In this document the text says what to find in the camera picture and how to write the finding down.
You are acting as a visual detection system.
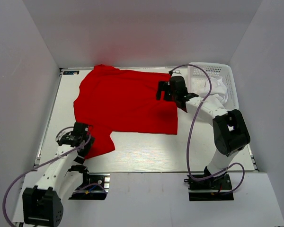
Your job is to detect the red t shirt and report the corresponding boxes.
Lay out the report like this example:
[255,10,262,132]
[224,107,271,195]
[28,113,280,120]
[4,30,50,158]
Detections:
[73,65,178,159]

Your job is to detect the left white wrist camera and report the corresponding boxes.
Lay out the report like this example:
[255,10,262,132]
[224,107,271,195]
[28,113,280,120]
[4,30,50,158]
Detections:
[55,131,67,143]

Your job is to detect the white t shirt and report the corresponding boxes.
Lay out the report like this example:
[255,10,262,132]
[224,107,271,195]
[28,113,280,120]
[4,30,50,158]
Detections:
[198,76,228,105]

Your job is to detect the white plastic basket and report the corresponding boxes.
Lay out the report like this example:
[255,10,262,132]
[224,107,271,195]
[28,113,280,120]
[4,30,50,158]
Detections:
[187,62,239,110]

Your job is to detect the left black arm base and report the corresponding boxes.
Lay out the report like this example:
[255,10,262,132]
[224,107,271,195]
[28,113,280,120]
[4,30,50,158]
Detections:
[68,165,110,201]

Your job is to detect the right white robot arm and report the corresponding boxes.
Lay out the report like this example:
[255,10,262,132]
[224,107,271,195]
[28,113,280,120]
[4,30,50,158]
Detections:
[156,76,250,189]

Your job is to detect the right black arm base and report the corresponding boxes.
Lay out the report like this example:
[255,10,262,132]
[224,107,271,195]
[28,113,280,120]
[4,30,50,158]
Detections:
[184,174,234,201]

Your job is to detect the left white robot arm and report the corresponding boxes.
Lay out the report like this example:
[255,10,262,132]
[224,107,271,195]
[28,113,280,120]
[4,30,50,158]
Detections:
[22,122,95,227]

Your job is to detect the blue table label sticker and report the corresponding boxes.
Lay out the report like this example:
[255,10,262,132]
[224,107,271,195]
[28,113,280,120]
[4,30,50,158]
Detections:
[63,70,80,75]

